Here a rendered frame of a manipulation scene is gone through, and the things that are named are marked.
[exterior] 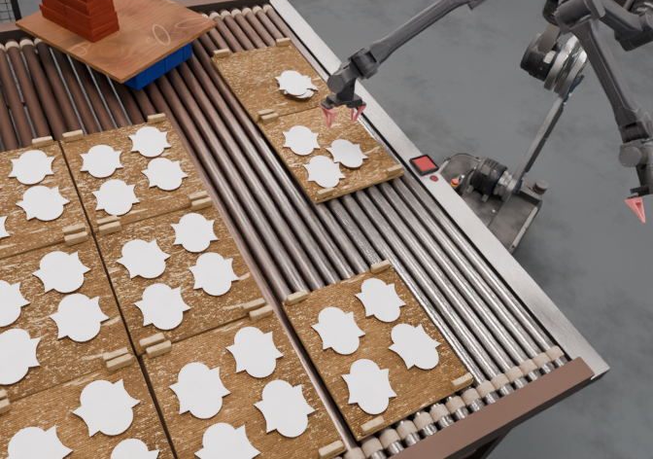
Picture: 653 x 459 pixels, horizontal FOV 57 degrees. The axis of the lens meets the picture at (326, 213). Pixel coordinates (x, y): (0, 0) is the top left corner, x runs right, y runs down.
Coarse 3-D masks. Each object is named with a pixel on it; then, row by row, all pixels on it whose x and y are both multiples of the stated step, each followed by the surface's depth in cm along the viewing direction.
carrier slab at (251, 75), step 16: (272, 48) 243; (288, 48) 245; (224, 64) 231; (240, 64) 232; (256, 64) 234; (272, 64) 235; (288, 64) 237; (304, 64) 238; (224, 80) 226; (240, 80) 226; (256, 80) 227; (272, 80) 228; (320, 80) 233; (240, 96) 219; (256, 96) 220; (272, 96) 222; (288, 96) 223; (320, 96) 226; (256, 112) 214; (288, 112) 217
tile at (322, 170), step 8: (312, 160) 200; (320, 160) 200; (328, 160) 201; (312, 168) 197; (320, 168) 198; (328, 168) 198; (336, 168) 199; (312, 176) 195; (320, 176) 195; (328, 176) 196; (336, 176) 196; (344, 176) 197; (320, 184) 193; (328, 184) 194; (336, 184) 194
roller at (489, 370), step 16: (224, 16) 258; (240, 32) 250; (368, 208) 193; (384, 224) 188; (400, 240) 185; (400, 256) 182; (416, 272) 178; (432, 288) 174; (432, 304) 173; (448, 304) 171; (448, 320) 168; (464, 336) 165; (480, 352) 162; (480, 368) 161; (496, 368) 159; (496, 384) 157
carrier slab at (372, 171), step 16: (304, 112) 218; (320, 112) 219; (272, 128) 209; (288, 128) 211; (320, 128) 213; (336, 128) 214; (352, 128) 215; (272, 144) 205; (320, 144) 207; (368, 144) 211; (288, 160) 200; (304, 160) 201; (368, 160) 205; (384, 160) 206; (304, 176) 196; (352, 176) 199; (368, 176) 200; (384, 176) 201; (336, 192) 193; (352, 192) 196
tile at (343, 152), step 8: (336, 144) 207; (344, 144) 208; (352, 144) 208; (328, 152) 204; (336, 152) 204; (344, 152) 204; (352, 152) 205; (360, 152) 206; (336, 160) 200; (344, 160) 201; (352, 160) 202; (360, 160) 202
